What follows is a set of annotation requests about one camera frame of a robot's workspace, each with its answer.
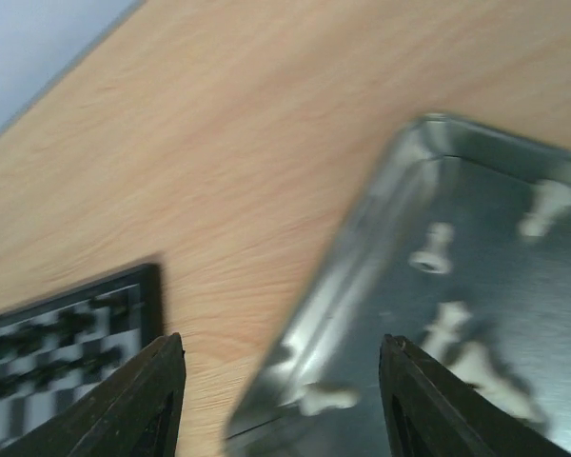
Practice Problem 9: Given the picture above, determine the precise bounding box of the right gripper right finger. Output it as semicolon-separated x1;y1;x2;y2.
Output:
379;334;570;457

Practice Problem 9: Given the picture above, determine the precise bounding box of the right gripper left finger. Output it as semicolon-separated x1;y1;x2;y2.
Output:
0;332;186;457

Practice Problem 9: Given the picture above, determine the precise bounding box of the gold metal tin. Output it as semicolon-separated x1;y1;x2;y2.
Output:
225;113;571;456

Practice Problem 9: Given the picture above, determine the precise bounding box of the black and grey chessboard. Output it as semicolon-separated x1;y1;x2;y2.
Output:
0;263;164;450

